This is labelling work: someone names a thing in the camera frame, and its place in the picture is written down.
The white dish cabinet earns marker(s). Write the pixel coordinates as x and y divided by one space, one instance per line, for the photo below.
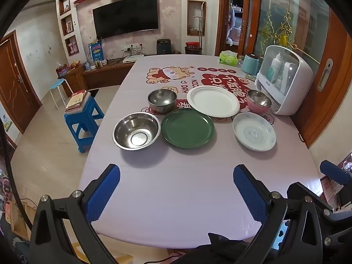
299 88

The blue printed box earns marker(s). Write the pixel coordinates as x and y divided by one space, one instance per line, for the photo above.
96 51

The red snack bag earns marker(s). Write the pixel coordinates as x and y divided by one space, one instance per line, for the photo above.
62 70

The small steel bowl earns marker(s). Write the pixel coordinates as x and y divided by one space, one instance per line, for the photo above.
162 99

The black television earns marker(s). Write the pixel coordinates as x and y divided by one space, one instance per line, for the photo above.
125 16

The green tissue pack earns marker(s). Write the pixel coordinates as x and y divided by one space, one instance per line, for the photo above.
228 59

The wooden door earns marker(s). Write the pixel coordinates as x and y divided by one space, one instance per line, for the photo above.
13 88

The printed tablecloth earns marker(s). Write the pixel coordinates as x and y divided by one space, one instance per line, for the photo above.
170 187

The wooden tv cabinet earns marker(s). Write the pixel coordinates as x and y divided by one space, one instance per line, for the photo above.
104 74

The pink bowl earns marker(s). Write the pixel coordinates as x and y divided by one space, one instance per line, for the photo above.
258 99

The large steel bowl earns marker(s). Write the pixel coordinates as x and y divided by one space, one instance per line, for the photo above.
136 132

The green plate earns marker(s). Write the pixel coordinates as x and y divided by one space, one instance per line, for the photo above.
187 128

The gold ornament plant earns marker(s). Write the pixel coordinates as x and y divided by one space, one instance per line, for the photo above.
283 31

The blue plastic stool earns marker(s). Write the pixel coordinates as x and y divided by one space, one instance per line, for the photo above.
82 118

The cardboard box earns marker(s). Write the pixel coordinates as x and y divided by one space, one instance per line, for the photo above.
19 222

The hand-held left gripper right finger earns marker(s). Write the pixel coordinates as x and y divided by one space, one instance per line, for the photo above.
249 192

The dark clothing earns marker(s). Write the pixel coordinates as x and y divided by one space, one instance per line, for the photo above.
220 249

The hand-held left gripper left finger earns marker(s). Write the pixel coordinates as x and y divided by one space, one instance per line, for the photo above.
106 192

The stack of books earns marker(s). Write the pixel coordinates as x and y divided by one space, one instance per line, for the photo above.
78 100

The white set-top box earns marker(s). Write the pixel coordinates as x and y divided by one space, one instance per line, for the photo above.
133 59

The white stool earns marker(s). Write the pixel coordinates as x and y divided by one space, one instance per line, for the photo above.
59 82

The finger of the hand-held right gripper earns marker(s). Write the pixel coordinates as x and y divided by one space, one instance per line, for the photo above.
310 195
334 172

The white patterned porcelain plate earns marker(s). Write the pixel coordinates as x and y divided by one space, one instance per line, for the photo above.
253 132

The red basket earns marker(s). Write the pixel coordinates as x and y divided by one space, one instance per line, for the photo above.
193 49

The black air fryer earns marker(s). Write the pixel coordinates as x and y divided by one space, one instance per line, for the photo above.
164 46

